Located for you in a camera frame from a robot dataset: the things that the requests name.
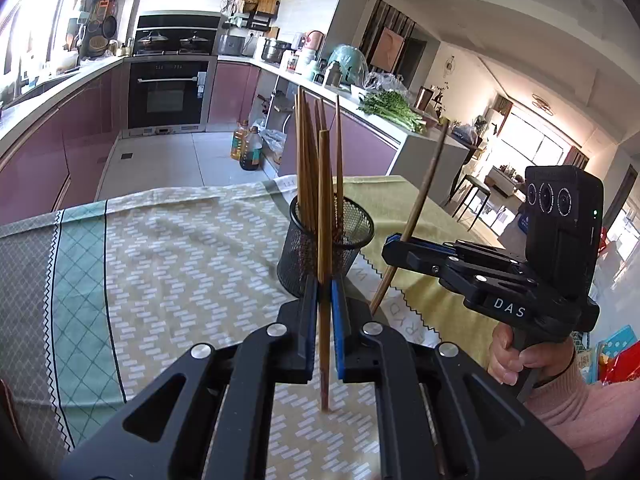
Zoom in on yellow cooking oil bottle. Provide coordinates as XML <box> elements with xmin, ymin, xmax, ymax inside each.
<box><xmin>230</xmin><ymin>120</ymin><xmax>249</xmax><ymax>161</ymax></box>

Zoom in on living room window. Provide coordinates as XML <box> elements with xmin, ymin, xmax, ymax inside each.
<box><xmin>495</xmin><ymin>105</ymin><xmax>581</xmax><ymax>171</ymax></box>

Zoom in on black range hood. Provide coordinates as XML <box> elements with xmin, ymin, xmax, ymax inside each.
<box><xmin>135</xmin><ymin>11</ymin><xmax>226</xmax><ymax>36</ymax></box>

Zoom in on dark sauce bottle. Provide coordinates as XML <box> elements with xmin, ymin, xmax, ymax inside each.
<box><xmin>239</xmin><ymin>126</ymin><xmax>263</xmax><ymax>171</ymax></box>

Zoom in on kitchen window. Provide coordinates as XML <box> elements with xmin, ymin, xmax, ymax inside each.
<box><xmin>0</xmin><ymin>0</ymin><xmax>76</xmax><ymax>86</ymax></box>

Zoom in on teal bag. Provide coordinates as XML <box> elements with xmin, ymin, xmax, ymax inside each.
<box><xmin>327</xmin><ymin>44</ymin><xmax>370</xmax><ymax>87</ymax></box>

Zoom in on crumpled clear plastic bag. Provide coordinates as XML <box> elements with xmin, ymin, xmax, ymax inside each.
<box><xmin>365</xmin><ymin>71</ymin><xmax>408</xmax><ymax>98</ymax></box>

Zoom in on black round stool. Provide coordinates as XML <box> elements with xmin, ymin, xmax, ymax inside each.
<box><xmin>452</xmin><ymin>175</ymin><xmax>493</xmax><ymax>231</ymax></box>

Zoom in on patterned green white tablecloth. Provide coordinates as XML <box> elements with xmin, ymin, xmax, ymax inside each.
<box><xmin>0</xmin><ymin>175</ymin><xmax>451</xmax><ymax>480</ymax></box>

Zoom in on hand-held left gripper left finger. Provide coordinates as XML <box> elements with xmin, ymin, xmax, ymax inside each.
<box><xmin>60</xmin><ymin>275</ymin><xmax>321</xmax><ymax>480</ymax></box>

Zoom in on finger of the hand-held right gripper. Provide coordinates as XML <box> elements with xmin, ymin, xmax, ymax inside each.
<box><xmin>381</xmin><ymin>237</ymin><xmax>536</xmax><ymax>307</ymax></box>
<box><xmin>387</xmin><ymin>232</ymin><xmax>526</xmax><ymax>267</ymax></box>

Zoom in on pink base cabinets with vegetables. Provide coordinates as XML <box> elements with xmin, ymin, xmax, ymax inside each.
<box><xmin>207</xmin><ymin>57</ymin><xmax>401</xmax><ymax>178</ymax></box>

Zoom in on person's right hand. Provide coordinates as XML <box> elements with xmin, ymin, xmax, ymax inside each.
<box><xmin>487</xmin><ymin>325</ymin><xmax>576</xmax><ymax>386</ymax></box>

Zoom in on pink base cabinets with sink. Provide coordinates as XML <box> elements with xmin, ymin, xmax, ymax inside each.
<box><xmin>0</xmin><ymin>55</ymin><xmax>126</xmax><ymax>223</ymax></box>

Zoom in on colourful printed box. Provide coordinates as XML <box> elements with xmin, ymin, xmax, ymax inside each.
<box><xmin>585</xmin><ymin>325</ymin><xmax>640</xmax><ymax>386</ymax></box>

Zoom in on steel stock pot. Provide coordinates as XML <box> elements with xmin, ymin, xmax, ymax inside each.
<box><xmin>261</xmin><ymin>37</ymin><xmax>291</xmax><ymax>64</ymax></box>

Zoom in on green leafy vegetables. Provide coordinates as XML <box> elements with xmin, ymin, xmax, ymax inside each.
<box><xmin>357</xmin><ymin>89</ymin><xmax>426</xmax><ymax>133</ymax></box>

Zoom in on person's right forearm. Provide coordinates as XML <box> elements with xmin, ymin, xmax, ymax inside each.
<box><xmin>525</xmin><ymin>355</ymin><xmax>640</xmax><ymax>471</ymax></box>

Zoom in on yellow cloth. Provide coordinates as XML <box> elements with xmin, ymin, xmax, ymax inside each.
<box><xmin>345</xmin><ymin>175</ymin><xmax>506</xmax><ymax>368</ymax></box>

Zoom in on black built-in oven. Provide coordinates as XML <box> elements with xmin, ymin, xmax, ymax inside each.
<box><xmin>127</xmin><ymin>57</ymin><xmax>211</xmax><ymax>131</ymax></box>

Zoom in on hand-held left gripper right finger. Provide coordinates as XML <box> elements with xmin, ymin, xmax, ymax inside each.
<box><xmin>330</xmin><ymin>276</ymin><xmax>586</xmax><ymax>480</ymax></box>

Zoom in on black mesh utensil holder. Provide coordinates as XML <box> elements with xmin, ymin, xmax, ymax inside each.
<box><xmin>276</xmin><ymin>194</ymin><xmax>375</xmax><ymax>300</ymax></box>

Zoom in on framed wall picture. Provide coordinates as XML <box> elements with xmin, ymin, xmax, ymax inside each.
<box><xmin>372</xmin><ymin>27</ymin><xmax>406</xmax><ymax>68</ymax></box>

